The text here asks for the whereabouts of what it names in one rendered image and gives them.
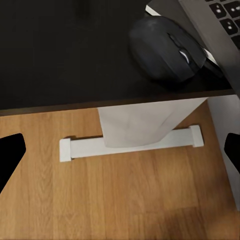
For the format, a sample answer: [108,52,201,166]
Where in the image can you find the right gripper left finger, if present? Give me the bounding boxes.
[0,133,26,193]

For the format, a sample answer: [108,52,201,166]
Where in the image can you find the mouse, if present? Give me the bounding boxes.
[128,15,207,83]

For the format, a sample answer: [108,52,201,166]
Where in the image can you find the notebook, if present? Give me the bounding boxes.
[145,0,219,67]

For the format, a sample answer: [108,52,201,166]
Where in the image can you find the keyboard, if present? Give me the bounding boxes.
[179,0,240,100]

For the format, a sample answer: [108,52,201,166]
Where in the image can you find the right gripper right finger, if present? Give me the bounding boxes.
[224,133,240,173]

